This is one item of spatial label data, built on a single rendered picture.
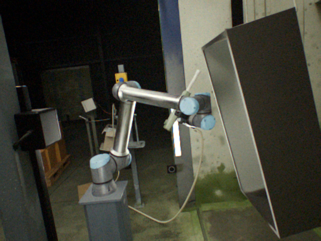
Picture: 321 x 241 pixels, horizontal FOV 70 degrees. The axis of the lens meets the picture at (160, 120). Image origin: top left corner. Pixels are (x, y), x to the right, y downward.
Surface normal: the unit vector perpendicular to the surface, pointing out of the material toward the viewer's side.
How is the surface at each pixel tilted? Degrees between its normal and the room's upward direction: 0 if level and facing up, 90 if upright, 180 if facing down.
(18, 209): 90
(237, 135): 90
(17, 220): 90
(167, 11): 90
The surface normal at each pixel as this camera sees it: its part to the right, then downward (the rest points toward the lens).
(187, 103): -0.50, 0.22
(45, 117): 0.99, -0.11
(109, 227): -0.01, 0.17
